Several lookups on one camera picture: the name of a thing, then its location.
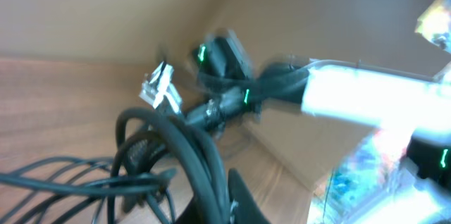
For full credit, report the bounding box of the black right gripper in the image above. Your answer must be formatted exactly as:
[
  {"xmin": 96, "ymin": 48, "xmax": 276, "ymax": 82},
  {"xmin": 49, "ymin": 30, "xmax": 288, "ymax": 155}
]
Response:
[{"xmin": 185, "ymin": 89, "xmax": 261, "ymax": 132}]

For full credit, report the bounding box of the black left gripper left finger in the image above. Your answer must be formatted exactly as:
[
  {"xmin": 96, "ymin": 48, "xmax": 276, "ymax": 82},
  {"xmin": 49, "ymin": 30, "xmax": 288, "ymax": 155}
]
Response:
[{"xmin": 175, "ymin": 195, "xmax": 218, "ymax": 224}]

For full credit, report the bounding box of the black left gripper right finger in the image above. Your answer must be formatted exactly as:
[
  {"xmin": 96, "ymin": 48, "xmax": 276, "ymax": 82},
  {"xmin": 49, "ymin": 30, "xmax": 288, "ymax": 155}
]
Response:
[{"xmin": 228, "ymin": 168, "xmax": 270, "ymax": 224}]

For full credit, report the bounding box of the black cable bundle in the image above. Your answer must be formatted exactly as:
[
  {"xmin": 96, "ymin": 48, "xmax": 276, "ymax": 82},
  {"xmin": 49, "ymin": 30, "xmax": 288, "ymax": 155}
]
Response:
[{"xmin": 0, "ymin": 106, "xmax": 230, "ymax": 224}]

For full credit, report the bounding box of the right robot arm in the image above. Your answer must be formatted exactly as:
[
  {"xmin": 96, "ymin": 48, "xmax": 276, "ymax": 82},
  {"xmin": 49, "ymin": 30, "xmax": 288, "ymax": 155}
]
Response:
[{"xmin": 190, "ymin": 36, "xmax": 450, "ymax": 188}]

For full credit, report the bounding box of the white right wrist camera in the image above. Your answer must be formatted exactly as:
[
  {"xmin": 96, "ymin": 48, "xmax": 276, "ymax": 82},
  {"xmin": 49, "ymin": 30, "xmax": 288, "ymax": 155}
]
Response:
[{"xmin": 139, "ymin": 61, "xmax": 183, "ymax": 114}]

